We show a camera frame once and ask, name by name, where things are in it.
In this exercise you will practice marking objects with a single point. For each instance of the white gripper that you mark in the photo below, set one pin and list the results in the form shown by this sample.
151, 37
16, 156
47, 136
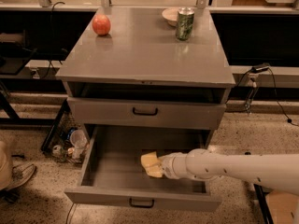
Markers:
168, 165

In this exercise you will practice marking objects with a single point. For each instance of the yellow sponge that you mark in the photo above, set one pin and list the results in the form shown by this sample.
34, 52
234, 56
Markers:
149, 160

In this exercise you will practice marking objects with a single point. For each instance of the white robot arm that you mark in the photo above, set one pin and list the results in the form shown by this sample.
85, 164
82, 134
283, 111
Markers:
277, 171

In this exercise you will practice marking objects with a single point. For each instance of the open grey lower drawer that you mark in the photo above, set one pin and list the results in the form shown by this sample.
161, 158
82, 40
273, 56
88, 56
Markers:
112, 173

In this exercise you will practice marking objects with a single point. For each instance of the closed grey upper drawer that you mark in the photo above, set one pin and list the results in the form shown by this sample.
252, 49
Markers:
146, 113

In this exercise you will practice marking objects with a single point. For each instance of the grey drawer cabinet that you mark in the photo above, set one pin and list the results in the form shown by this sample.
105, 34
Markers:
141, 60

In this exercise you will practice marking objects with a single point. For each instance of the clear plastic cup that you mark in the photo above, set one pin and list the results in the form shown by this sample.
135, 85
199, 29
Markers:
78, 141

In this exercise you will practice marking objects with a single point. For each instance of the wooden board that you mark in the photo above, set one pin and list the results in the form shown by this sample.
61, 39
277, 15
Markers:
284, 207

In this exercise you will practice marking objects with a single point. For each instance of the grey sneaker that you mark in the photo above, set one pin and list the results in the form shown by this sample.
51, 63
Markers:
20, 175

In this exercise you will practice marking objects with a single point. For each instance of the green soda can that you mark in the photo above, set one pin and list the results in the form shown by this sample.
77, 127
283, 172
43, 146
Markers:
185, 17

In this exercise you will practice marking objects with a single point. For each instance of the black table leg left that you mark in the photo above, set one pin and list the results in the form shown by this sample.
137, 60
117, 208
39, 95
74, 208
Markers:
13, 120

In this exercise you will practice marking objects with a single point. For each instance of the white bowl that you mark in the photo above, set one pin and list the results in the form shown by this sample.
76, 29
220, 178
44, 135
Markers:
171, 16

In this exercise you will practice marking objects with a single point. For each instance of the red apple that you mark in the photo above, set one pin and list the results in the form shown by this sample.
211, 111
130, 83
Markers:
101, 24

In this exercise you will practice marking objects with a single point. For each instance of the wire basket with clutter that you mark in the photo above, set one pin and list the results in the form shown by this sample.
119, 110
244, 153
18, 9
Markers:
60, 147

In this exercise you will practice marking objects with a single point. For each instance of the black metal frame right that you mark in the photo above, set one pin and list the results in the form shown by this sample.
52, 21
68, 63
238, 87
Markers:
267, 218

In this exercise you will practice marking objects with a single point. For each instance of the black power adapter with cable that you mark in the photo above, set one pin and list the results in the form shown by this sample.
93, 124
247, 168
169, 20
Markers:
250, 77

